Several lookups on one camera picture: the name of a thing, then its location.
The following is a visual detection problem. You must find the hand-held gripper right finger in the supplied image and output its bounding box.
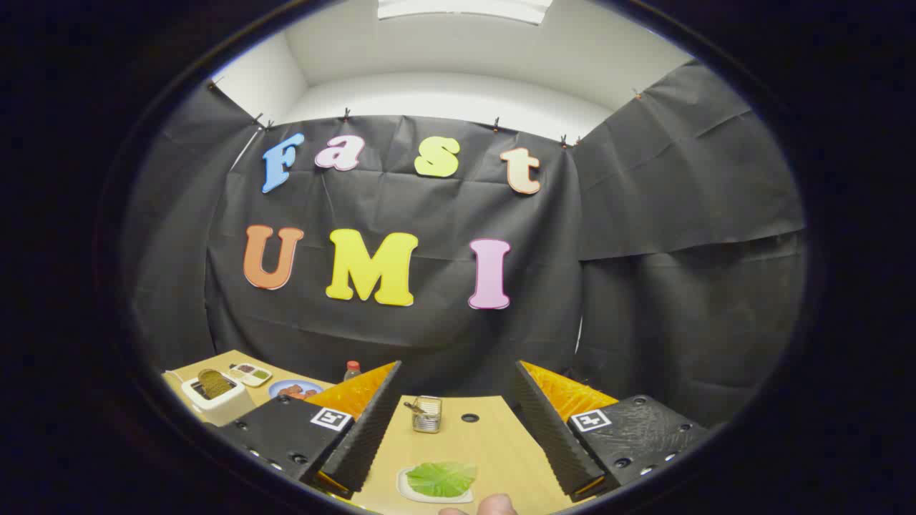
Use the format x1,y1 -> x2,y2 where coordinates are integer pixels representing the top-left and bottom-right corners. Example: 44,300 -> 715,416
510,360 -> 711,501

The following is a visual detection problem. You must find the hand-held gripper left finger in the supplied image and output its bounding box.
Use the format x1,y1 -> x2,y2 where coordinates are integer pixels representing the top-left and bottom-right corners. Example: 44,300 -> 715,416
213,360 -> 403,500

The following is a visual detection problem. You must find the green lettuce leaf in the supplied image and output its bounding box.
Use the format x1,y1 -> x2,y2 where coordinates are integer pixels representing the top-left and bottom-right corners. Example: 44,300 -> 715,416
406,461 -> 478,499

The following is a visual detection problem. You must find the brown toasted bread slice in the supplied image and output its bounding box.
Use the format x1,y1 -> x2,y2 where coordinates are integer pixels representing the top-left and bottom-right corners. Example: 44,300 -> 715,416
198,368 -> 235,400

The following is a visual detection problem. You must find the white square plate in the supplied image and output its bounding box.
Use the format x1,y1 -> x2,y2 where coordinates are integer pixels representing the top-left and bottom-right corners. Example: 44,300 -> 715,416
397,463 -> 477,504

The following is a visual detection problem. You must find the blue plate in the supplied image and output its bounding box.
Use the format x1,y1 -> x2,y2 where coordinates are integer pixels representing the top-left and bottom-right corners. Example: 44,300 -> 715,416
268,379 -> 325,401

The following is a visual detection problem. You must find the white seasoning tray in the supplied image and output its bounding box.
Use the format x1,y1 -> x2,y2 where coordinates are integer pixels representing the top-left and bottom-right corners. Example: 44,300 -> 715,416
229,363 -> 273,388

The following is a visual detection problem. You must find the white toaster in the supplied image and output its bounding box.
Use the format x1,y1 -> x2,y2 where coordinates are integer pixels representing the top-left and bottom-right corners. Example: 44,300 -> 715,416
180,371 -> 257,428

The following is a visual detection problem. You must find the black backdrop cloth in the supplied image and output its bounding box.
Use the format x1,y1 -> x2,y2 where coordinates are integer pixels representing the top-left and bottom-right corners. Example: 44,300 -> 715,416
122,61 -> 808,430

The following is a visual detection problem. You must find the ceiling light panel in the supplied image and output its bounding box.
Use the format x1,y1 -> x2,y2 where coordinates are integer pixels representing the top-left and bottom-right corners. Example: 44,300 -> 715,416
377,0 -> 554,26

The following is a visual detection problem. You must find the metal wire basket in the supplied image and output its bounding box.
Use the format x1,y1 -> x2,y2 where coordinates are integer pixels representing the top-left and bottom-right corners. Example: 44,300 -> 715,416
411,396 -> 443,434

